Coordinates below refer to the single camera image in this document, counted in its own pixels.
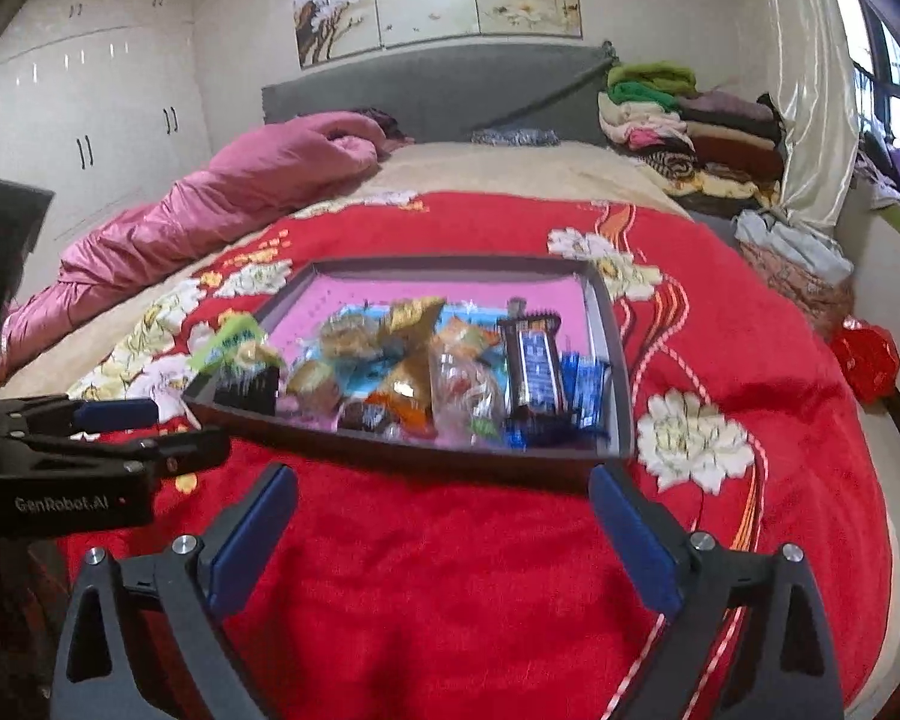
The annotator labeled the orange pastry packet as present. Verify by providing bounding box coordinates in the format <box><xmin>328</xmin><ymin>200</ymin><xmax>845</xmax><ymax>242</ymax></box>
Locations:
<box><xmin>367</xmin><ymin>349</ymin><xmax>434</xmax><ymax>436</ymax></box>
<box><xmin>436</xmin><ymin>316</ymin><xmax>500</xmax><ymax>359</ymax></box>

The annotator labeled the clear yellow pastry packet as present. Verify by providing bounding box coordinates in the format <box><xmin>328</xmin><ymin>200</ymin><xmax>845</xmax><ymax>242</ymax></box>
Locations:
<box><xmin>286</xmin><ymin>359</ymin><xmax>341</xmax><ymax>415</ymax></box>

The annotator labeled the black snack packet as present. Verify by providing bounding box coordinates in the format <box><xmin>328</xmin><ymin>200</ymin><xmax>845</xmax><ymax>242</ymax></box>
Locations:
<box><xmin>212</xmin><ymin>359</ymin><xmax>281</xmax><ymax>416</ymax></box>

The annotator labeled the dark brown candy packet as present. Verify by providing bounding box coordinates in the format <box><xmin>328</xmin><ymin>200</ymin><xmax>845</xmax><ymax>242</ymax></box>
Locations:
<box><xmin>336</xmin><ymin>400</ymin><xmax>401</xmax><ymax>439</ymax></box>

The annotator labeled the Snickers bar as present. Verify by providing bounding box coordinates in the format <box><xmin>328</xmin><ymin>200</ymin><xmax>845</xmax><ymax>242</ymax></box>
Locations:
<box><xmin>497</xmin><ymin>312</ymin><xmax>571</xmax><ymax>424</ymax></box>

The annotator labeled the pink book with blue label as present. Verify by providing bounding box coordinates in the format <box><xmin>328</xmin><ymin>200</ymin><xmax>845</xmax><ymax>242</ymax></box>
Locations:
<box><xmin>260</xmin><ymin>273</ymin><xmax>593</xmax><ymax>434</ymax></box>

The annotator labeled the red plastic bag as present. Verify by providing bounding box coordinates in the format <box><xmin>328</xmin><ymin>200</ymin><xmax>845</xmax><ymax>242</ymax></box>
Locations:
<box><xmin>829</xmin><ymin>317</ymin><xmax>900</xmax><ymax>405</ymax></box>

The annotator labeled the dark patterned pillow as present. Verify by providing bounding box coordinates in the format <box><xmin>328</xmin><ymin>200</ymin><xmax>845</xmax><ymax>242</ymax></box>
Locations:
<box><xmin>471</xmin><ymin>127</ymin><xmax>560</xmax><ymax>148</ymax></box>

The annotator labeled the pink quilt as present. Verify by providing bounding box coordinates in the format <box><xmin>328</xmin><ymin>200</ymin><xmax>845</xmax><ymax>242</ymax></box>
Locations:
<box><xmin>0</xmin><ymin>110</ymin><xmax>388</xmax><ymax>385</ymax></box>

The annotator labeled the grey headboard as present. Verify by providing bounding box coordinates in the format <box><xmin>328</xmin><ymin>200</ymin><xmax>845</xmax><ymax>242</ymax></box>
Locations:
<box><xmin>261</xmin><ymin>43</ymin><xmax>619</xmax><ymax>145</ymax></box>

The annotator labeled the clear red pastry packet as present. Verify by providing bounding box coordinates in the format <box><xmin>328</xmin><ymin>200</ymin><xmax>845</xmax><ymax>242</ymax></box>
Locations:
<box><xmin>430</xmin><ymin>349</ymin><xmax>505</xmax><ymax>447</ymax></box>

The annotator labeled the blue snack packet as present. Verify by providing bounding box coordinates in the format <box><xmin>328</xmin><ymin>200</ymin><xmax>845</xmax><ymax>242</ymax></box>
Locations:
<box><xmin>560</xmin><ymin>353</ymin><xmax>611</xmax><ymax>442</ymax></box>

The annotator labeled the white wardrobe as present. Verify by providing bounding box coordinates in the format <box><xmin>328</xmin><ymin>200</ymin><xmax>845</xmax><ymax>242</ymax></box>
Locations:
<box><xmin>0</xmin><ymin>0</ymin><xmax>214</xmax><ymax>301</ymax></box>

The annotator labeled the cream curtain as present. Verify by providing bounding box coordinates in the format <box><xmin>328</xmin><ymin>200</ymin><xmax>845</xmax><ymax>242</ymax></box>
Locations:
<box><xmin>769</xmin><ymin>0</ymin><xmax>859</xmax><ymax>232</ymax></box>

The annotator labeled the red floral blanket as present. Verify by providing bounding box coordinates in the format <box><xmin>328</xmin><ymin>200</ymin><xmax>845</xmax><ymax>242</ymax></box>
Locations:
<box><xmin>76</xmin><ymin>192</ymin><xmax>893</xmax><ymax>718</ymax></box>

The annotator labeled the gold snack packet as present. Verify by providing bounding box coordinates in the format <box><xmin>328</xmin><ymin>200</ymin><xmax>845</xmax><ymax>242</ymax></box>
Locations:
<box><xmin>380</xmin><ymin>296</ymin><xmax>445</xmax><ymax>353</ymax></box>

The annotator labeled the pile of folded clothes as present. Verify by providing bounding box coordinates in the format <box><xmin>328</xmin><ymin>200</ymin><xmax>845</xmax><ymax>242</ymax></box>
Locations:
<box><xmin>596</xmin><ymin>62</ymin><xmax>787</xmax><ymax>218</ymax></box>

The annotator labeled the green snack packet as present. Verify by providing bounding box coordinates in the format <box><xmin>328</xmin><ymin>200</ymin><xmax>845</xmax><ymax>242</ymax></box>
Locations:
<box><xmin>188</xmin><ymin>312</ymin><xmax>266</xmax><ymax>374</ymax></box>

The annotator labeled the beige bed sheet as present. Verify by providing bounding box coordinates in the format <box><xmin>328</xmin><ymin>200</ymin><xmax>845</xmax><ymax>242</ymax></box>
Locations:
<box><xmin>0</xmin><ymin>142</ymin><xmax>686</xmax><ymax>398</ymax></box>

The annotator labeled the round pastry clear packet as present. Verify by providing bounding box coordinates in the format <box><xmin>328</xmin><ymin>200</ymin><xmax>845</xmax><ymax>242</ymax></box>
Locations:
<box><xmin>317</xmin><ymin>312</ymin><xmax>383</xmax><ymax>361</ymax></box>

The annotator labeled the grey clothes heap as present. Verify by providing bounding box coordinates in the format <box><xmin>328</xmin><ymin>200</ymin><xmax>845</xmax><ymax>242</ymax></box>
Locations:
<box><xmin>735</xmin><ymin>210</ymin><xmax>854</xmax><ymax>286</ymax></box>

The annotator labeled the grey tray box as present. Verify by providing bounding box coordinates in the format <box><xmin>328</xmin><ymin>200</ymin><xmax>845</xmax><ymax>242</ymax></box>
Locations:
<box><xmin>183</xmin><ymin>255</ymin><xmax>634</xmax><ymax>479</ymax></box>

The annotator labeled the window with black frame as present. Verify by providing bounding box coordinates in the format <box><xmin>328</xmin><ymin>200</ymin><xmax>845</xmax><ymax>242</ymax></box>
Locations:
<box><xmin>837</xmin><ymin>0</ymin><xmax>900</xmax><ymax>146</ymax></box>

